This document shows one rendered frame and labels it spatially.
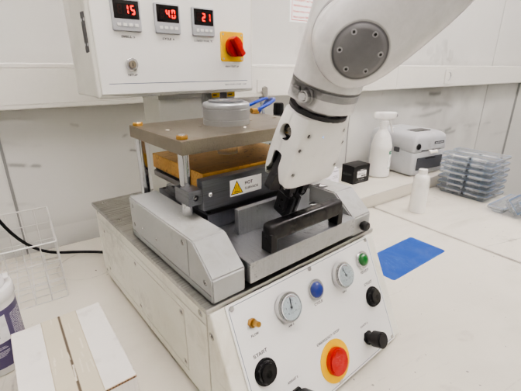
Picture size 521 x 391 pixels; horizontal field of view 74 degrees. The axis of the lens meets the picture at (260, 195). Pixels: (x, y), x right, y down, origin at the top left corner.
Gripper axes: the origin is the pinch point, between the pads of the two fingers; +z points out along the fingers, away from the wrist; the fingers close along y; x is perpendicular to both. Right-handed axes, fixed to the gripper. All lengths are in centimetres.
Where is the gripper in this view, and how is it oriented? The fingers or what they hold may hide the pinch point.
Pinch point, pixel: (287, 202)
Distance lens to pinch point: 52.2
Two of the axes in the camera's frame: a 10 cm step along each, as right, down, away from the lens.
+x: -6.1, -5.7, 5.6
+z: -2.2, 7.9, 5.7
